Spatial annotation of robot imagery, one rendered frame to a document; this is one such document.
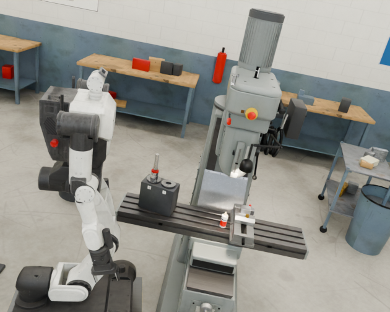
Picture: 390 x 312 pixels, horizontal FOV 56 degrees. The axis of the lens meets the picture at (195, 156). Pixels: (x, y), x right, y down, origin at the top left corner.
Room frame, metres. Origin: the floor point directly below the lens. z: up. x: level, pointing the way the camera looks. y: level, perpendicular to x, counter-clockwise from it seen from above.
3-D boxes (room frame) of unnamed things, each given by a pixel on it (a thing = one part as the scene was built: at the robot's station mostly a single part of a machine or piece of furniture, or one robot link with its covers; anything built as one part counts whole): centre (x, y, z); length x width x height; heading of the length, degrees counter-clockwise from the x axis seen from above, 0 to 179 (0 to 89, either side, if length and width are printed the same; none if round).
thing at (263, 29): (2.24, -0.24, 2.05); 0.20 x 0.20 x 0.32
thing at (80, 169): (1.31, 0.44, 1.52); 0.13 x 0.12 x 0.22; 10
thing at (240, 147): (1.88, -0.24, 1.45); 0.04 x 0.04 x 0.21; 89
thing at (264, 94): (2.00, -0.24, 1.81); 0.47 x 0.26 x 0.16; 179
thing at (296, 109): (2.28, -0.58, 1.62); 0.20 x 0.09 x 0.21; 179
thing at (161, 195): (2.00, 0.18, 1.04); 0.22 x 0.12 x 0.20; 77
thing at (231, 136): (1.99, -0.24, 1.47); 0.21 x 0.19 x 0.32; 89
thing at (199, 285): (1.96, -0.24, 0.44); 0.80 x 0.30 x 0.60; 179
